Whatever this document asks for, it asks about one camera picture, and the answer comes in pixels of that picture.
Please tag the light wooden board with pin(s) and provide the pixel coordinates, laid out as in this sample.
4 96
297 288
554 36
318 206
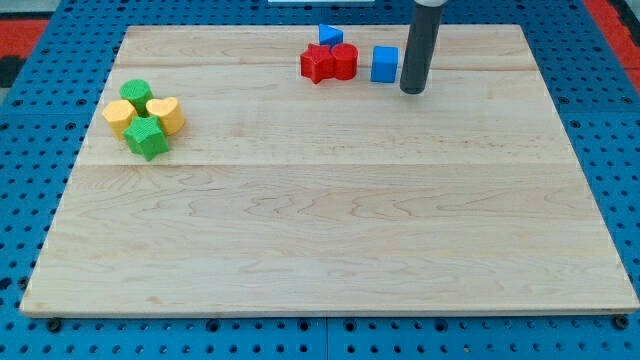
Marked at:
283 197

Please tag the red star block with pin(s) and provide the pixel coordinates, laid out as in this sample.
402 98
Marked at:
317 63

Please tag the red cylinder block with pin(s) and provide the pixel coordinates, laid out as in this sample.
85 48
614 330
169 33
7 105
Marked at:
345 61

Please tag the blue cube block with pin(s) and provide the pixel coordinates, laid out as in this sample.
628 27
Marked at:
384 64

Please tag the blue triangle block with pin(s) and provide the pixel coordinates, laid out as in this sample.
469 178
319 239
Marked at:
329 35

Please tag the yellow heart block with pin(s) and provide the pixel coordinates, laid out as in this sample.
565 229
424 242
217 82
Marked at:
169 113

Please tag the green star block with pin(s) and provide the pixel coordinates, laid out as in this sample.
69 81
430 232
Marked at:
145 136

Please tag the dark grey cylindrical robot pointer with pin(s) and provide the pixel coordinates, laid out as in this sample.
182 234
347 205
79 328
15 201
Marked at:
420 46

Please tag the green cylinder block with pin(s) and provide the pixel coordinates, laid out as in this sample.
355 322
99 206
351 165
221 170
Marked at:
137 92

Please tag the yellow hexagon block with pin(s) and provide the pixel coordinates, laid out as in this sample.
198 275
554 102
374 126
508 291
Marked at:
119 115

